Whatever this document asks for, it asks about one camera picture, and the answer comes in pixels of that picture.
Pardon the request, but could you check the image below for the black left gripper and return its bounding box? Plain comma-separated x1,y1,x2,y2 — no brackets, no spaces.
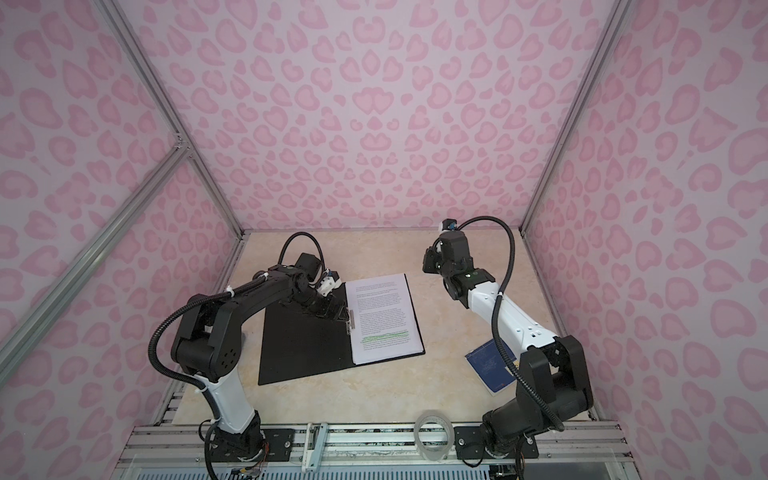
294,287,351,320

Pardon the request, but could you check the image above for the white folder with black inside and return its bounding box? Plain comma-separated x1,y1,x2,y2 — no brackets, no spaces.
257,273,427,387

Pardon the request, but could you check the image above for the printed paper sheet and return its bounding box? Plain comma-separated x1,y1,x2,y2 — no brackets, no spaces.
345,273,425,366

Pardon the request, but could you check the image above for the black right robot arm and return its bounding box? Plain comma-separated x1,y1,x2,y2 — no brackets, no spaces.
423,229,594,457

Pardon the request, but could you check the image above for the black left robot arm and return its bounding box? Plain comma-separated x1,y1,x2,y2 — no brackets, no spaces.
171,253,348,460

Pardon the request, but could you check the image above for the blue booklet with yellow label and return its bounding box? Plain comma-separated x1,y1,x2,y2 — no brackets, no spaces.
465,340,516,396

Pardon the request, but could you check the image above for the clear tape roll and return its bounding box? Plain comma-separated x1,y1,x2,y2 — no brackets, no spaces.
413,410,455,462

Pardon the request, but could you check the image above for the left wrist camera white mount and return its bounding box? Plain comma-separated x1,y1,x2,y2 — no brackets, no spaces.
315,270,343,297

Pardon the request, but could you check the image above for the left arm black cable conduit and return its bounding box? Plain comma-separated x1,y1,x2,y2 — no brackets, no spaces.
147,231,328,421

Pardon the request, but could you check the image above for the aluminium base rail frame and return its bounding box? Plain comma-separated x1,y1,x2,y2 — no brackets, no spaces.
110,421,640,480

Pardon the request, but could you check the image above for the right back aluminium corner post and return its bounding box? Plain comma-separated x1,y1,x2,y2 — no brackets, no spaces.
519,0,635,238

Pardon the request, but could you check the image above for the aluminium corner post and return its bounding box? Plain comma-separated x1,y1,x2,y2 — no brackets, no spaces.
519,0,635,238
93,0,245,239

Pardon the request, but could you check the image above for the diagonal aluminium frame bar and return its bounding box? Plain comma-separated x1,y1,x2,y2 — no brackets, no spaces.
1,142,188,385

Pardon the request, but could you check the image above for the left back aluminium corner post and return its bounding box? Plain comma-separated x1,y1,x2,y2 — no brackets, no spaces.
93,0,245,239

